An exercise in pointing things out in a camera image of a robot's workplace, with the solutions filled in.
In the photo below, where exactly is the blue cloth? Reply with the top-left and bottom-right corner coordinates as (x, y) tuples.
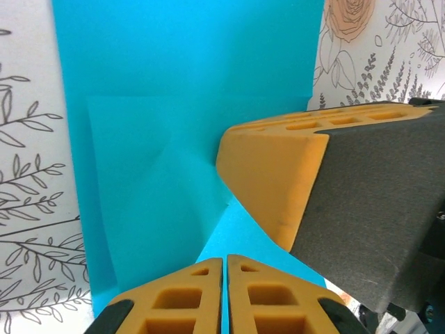
(51, 0), (327, 334)

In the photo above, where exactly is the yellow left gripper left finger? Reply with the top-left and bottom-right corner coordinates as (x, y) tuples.
(85, 257), (223, 334)

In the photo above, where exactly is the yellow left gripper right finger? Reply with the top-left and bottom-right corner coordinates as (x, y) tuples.
(226, 254), (359, 334)

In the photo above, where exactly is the floral print tablecloth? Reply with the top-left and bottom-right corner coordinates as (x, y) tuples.
(0, 0), (445, 334)

